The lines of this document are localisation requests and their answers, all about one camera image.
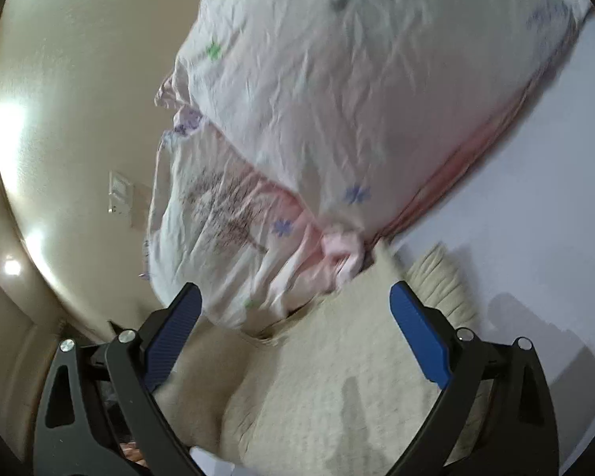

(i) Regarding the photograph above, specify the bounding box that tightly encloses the beige cable-knit sweater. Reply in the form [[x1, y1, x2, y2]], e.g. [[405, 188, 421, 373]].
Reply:
[[155, 243, 477, 475]]

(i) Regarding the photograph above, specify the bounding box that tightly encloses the lavender bed sheet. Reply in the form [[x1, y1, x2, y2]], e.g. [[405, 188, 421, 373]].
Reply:
[[393, 15, 595, 468]]

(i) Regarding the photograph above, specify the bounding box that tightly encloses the pink floral pillow left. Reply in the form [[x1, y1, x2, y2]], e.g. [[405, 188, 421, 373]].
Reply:
[[145, 107, 364, 336]]

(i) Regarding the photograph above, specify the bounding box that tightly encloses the pink floral pillow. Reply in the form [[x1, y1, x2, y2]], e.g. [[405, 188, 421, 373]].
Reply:
[[145, 107, 364, 336], [155, 0, 590, 238]]

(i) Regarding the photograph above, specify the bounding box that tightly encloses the pink floral pillow right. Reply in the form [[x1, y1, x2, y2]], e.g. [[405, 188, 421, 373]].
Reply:
[[155, 0, 590, 238]]

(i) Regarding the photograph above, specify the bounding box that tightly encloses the white wall switch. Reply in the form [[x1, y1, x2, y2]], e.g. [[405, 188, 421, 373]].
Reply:
[[108, 172, 134, 216]]

